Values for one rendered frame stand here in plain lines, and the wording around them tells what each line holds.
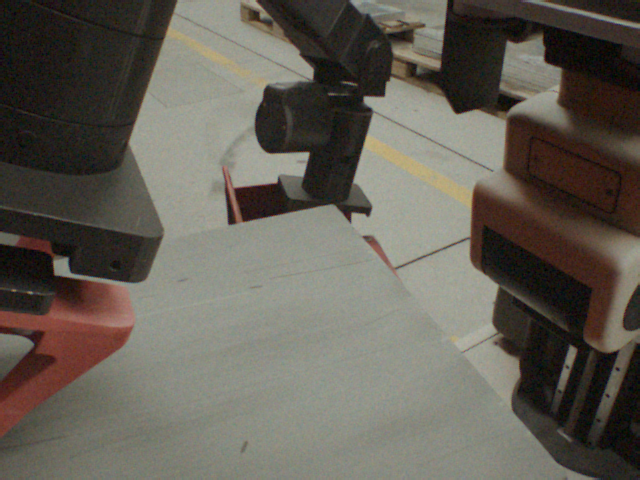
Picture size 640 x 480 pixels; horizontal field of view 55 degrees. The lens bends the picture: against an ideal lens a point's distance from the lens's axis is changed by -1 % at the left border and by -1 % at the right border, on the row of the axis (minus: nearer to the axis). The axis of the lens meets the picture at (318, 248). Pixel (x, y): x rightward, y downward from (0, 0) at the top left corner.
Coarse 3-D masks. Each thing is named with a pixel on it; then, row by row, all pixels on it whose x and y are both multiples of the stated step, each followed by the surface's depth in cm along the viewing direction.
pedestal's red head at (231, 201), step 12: (228, 180) 69; (228, 192) 68; (240, 192) 75; (252, 192) 75; (264, 192) 75; (276, 192) 76; (228, 204) 70; (240, 204) 76; (252, 204) 76; (264, 204) 76; (276, 204) 77; (228, 216) 76; (240, 216) 63; (252, 216) 77; (264, 216) 77; (348, 216) 80; (372, 240) 70; (396, 276) 64
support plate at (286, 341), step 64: (192, 256) 28; (256, 256) 28; (320, 256) 28; (192, 320) 25; (256, 320) 25; (320, 320) 25; (384, 320) 25; (128, 384) 22; (192, 384) 22; (256, 384) 22; (320, 384) 22; (384, 384) 22; (448, 384) 22; (0, 448) 19; (64, 448) 19; (128, 448) 19; (192, 448) 19; (256, 448) 19; (320, 448) 19; (384, 448) 19; (448, 448) 19; (512, 448) 19
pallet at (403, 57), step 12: (408, 48) 357; (396, 60) 350; (408, 60) 343; (420, 60) 337; (432, 60) 338; (396, 72) 353; (408, 72) 349; (420, 84) 342; (432, 84) 341; (504, 84) 305; (516, 96) 294; (528, 96) 291; (480, 108) 313; (492, 108) 311; (504, 108) 311
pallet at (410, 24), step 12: (252, 0) 462; (240, 12) 466; (252, 12) 457; (264, 12) 434; (252, 24) 455; (264, 24) 450; (276, 24) 424; (384, 24) 405; (396, 24) 402; (408, 24) 406; (420, 24) 412; (276, 36) 428; (396, 36) 427; (408, 36) 417
